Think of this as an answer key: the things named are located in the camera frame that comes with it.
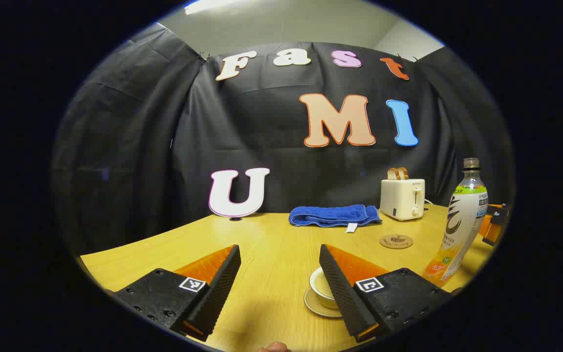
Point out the cream teacup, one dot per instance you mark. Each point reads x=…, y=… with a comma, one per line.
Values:
x=328, y=303

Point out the cream saucer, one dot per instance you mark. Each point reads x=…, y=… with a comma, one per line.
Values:
x=313, y=304

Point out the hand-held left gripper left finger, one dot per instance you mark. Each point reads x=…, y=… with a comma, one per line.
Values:
x=220, y=288

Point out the toast slice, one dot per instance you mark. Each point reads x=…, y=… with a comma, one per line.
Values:
x=403, y=173
x=392, y=174

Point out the cream toaster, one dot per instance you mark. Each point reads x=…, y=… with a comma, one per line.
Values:
x=401, y=200

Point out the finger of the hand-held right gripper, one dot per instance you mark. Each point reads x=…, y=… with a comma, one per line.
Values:
x=496, y=215

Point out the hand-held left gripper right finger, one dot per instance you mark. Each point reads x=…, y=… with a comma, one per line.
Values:
x=342, y=293

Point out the clear plastic water bottle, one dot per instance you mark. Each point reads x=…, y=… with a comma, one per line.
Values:
x=462, y=220

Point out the round wooden coaster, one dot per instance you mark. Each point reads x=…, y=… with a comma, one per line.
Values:
x=396, y=241

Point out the folded blue towel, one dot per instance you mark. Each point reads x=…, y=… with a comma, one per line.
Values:
x=333, y=215

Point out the black backdrop cloth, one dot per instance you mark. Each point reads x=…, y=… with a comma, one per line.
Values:
x=271, y=176

